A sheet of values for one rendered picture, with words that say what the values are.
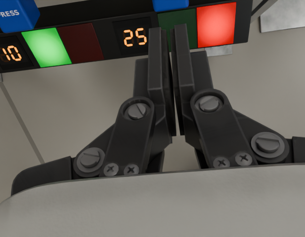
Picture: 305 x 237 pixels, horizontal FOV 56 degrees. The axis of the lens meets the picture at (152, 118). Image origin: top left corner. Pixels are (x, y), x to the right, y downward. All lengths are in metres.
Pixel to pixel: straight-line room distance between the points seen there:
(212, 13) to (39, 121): 0.85
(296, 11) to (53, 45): 0.80
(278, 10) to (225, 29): 0.71
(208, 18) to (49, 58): 0.14
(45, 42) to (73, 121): 0.72
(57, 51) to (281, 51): 0.77
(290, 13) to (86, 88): 0.65
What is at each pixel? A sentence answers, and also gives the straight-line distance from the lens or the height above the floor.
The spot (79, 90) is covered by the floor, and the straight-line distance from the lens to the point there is 0.95.
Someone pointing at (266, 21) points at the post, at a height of 0.01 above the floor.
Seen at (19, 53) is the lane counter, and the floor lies 0.66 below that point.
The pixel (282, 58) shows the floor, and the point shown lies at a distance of 0.94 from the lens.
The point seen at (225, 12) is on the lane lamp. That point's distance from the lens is 0.24.
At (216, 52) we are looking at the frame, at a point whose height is 0.01.
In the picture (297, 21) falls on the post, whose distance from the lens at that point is 0.96.
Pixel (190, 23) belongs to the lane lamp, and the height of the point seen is 0.66.
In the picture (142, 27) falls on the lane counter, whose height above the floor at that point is 0.66.
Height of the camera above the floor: 0.89
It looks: 81 degrees down
